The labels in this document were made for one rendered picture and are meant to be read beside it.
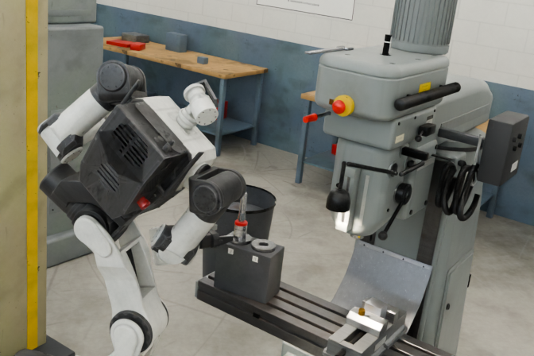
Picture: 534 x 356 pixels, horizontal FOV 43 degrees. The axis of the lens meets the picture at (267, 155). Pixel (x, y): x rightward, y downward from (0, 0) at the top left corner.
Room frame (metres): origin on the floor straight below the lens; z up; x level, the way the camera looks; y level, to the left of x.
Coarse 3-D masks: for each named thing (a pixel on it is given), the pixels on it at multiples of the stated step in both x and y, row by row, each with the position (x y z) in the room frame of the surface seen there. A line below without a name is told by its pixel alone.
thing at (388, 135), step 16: (416, 112) 2.04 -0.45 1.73; (432, 112) 2.14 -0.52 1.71; (336, 128) 2.00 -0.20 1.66; (352, 128) 1.97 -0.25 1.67; (368, 128) 1.94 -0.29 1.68; (384, 128) 1.91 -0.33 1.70; (400, 128) 1.93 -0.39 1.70; (416, 128) 2.04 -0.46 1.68; (368, 144) 1.94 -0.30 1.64; (384, 144) 1.91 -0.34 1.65; (400, 144) 1.95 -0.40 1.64
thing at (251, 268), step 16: (240, 240) 2.24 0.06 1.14; (256, 240) 2.26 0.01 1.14; (224, 256) 2.23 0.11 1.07; (240, 256) 2.20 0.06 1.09; (256, 256) 2.18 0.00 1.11; (272, 256) 2.17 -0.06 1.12; (224, 272) 2.23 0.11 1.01; (240, 272) 2.20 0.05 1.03; (256, 272) 2.17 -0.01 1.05; (272, 272) 2.18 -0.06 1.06; (224, 288) 2.22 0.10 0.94; (240, 288) 2.20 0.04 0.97; (256, 288) 2.17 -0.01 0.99; (272, 288) 2.19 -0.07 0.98
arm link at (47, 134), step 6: (48, 126) 1.90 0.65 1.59; (96, 126) 2.04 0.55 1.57; (42, 132) 1.90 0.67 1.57; (48, 132) 1.90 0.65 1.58; (90, 132) 2.01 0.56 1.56; (48, 138) 1.90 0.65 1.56; (54, 138) 1.89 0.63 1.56; (84, 138) 1.99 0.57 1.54; (90, 138) 2.01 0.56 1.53; (48, 144) 1.90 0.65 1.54; (54, 144) 1.89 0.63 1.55; (84, 144) 2.00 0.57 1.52; (54, 150) 1.89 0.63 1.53; (60, 156) 1.88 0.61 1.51
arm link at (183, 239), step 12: (192, 216) 1.74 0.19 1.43; (168, 228) 1.80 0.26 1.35; (180, 228) 1.76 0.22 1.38; (192, 228) 1.74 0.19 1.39; (204, 228) 1.74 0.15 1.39; (156, 240) 1.80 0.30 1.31; (168, 240) 1.77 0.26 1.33; (180, 240) 1.75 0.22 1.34; (192, 240) 1.75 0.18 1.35; (180, 252) 1.76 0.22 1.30; (192, 252) 1.78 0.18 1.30
